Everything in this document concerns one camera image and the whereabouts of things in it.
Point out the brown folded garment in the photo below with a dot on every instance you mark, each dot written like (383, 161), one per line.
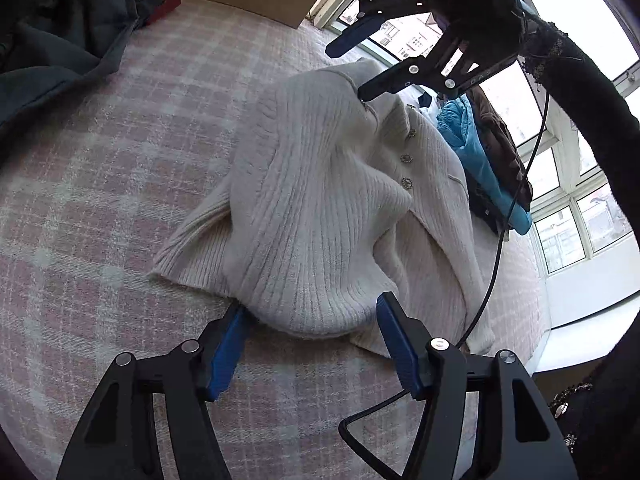
(500, 130)

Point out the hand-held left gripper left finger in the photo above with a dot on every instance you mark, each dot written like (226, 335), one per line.
(225, 350)

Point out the dark grey-blue jacket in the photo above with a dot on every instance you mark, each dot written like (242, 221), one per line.
(60, 45)

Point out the person's right forearm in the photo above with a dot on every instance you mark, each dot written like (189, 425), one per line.
(590, 100)

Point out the blue striped folded garment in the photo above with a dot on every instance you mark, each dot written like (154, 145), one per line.
(475, 150)

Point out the person's black beaded clothing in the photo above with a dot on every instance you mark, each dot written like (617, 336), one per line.
(610, 410)

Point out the wide window white frame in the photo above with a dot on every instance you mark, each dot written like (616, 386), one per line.
(555, 240)

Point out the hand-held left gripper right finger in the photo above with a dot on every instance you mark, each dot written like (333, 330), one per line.
(395, 340)

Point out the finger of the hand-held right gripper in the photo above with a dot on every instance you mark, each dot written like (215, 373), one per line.
(350, 40)
(395, 77)

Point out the cream ribbed knit sweater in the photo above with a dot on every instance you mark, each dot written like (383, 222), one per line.
(310, 200)

